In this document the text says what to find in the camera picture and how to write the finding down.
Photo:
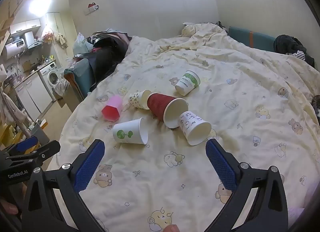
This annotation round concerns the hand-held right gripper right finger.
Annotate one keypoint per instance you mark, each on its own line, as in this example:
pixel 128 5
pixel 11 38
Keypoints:
pixel 221 164

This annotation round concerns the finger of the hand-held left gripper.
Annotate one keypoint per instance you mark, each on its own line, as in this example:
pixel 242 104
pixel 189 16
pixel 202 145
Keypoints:
pixel 46 150
pixel 25 144

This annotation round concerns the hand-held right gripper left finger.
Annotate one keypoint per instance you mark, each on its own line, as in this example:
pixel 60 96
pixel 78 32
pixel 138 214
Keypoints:
pixel 90 164

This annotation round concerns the white cup with animal print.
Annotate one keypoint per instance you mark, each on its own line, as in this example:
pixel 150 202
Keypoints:
pixel 195 128

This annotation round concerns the white cup with tree print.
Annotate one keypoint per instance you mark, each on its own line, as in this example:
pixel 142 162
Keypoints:
pixel 128 134

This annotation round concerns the pink hexagonal plastic cup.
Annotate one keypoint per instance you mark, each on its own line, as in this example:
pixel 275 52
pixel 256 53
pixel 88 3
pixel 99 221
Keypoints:
pixel 112 109

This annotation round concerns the red ribbed paper cup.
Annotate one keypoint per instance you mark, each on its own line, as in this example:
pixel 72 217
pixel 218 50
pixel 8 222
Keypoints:
pixel 162 108

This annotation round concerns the yellow dotted paper cup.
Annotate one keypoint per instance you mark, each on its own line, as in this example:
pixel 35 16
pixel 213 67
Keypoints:
pixel 138 99

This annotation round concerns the white cup with green label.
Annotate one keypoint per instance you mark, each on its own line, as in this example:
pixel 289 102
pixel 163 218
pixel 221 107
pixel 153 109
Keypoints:
pixel 187 82

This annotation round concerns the person's left hand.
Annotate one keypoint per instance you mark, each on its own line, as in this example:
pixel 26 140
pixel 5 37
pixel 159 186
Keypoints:
pixel 8 207

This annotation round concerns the person's right hand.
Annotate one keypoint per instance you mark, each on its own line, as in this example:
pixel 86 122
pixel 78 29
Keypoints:
pixel 172 229

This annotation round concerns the white base cabinet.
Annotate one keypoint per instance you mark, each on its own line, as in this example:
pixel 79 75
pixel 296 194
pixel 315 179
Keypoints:
pixel 32 95

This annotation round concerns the yellow bear printed blanket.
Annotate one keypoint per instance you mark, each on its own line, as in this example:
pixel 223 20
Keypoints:
pixel 175 184

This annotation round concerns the white washing machine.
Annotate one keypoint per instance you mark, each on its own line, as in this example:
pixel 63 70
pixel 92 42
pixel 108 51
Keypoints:
pixel 52 76

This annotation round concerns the teal bed footboard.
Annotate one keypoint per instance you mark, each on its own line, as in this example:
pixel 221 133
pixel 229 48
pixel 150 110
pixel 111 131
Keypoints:
pixel 77 77

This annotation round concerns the white water heater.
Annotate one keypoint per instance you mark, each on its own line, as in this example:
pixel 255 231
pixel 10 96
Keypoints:
pixel 15 46

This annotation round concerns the grey range hood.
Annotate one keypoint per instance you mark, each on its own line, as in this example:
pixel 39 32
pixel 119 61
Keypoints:
pixel 32 39

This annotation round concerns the white plastic bag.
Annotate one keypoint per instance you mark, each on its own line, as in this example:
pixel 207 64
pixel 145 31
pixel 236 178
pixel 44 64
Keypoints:
pixel 81 43

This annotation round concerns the hanging plastic bag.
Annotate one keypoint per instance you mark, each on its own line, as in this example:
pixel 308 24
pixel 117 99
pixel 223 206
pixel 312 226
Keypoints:
pixel 47 33

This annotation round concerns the black bag heap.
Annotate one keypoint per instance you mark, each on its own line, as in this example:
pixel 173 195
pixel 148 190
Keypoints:
pixel 107 52

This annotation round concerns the teal bed headboard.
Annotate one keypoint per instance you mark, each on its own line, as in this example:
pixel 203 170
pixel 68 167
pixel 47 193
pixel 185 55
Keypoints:
pixel 252 37

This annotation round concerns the dark clothes pile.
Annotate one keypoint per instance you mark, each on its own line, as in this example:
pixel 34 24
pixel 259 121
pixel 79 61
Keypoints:
pixel 291 46

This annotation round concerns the ceiling lamp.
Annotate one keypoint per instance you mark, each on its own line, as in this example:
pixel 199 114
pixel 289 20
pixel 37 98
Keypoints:
pixel 40 4

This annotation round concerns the white wall cabinet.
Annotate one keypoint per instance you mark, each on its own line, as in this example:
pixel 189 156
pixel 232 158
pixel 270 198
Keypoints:
pixel 25 26

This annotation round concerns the wall sticker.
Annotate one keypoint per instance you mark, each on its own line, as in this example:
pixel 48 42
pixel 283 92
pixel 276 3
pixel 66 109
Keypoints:
pixel 92 7

